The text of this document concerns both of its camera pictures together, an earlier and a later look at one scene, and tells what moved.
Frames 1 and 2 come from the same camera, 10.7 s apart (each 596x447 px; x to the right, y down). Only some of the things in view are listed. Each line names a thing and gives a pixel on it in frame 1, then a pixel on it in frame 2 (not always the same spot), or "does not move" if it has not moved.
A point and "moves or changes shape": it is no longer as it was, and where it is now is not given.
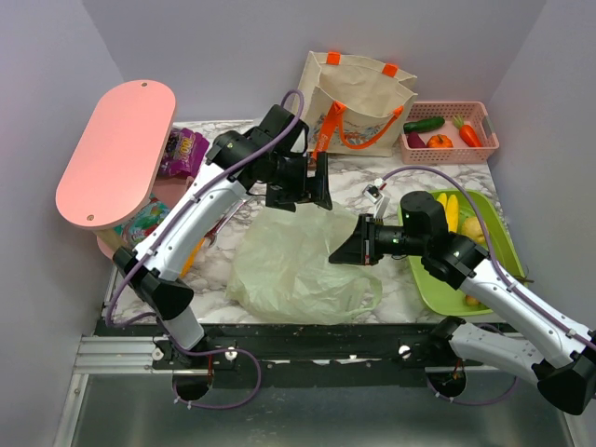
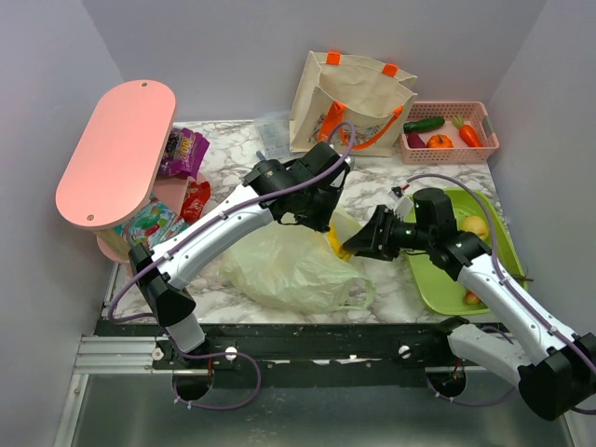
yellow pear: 472,229 does not move
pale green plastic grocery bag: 282,272 moves or changes shape
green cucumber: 424,125 does not move
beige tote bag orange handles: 354,106 does not move
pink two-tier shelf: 114,168 does not move
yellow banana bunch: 451,207 moves or changes shape
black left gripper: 321,196 → 321,223
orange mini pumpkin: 440,141 does not move
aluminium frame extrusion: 105,355 does not move
